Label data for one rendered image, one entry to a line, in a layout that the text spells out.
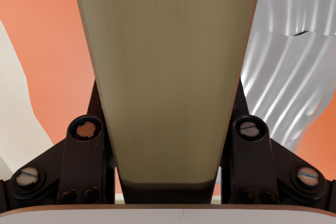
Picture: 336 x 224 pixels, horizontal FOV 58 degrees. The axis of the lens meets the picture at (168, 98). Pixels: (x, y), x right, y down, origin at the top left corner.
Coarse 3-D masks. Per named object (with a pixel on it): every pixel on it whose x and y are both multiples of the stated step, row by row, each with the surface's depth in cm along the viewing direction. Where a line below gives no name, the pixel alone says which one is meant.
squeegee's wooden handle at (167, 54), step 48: (96, 0) 4; (144, 0) 4; (192, 0) 4; (240, 0) 4; (96, 48) 5; (144, 48) 5; (192, 48) 5; (240, 48) 5; (144, 96) 6; (192, 96) 6; (144, 144) 7; (192, 144) 7; (144, 192) 9; (192, 192) 9
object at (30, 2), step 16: (0, 0) 16; (16, 0) 16; (32, 0) 16; (48, 0) 16; (64, 0) 16; (0, 16) 16; (16, 16) 16; (32, 16) 16; (48, 16) 16; (64, 16) 16
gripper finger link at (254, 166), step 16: (240, 128) 10; (256, 128) 10; (240, 144) 9; (256, 144) 9; (240, 160) 9; (256, 160) 9; (272, 160) 9; (224, 176) 11; (240, 176) 8; (256, 176) 8; (272, 176) 8; (224, 192) 10; (240, 192) 8; (256, 192) 8; (272, 192) 8
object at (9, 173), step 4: (0, 156) 26; (0, 160) 26; (0, 164) 26; (4, 164) 27; (0, 168) 26; (4, 168) 27; (8, 168) 28; (0, 172) 26; (4, 172) 27; (8, 172) 28; (0, 176) 26; (4, 176) 27; (8, 176) 28; (4, 180) 27
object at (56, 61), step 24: (24, 48) 18; (48, 48) 18; (72, 48) 18; (24, 72) 19; (48, 72) 19; (72, 72) 19; (48, 96) 21; (72, 96) 21; (48, 120) 23; (312, 144) 25; (120, 192) 31; (216, 192) 31
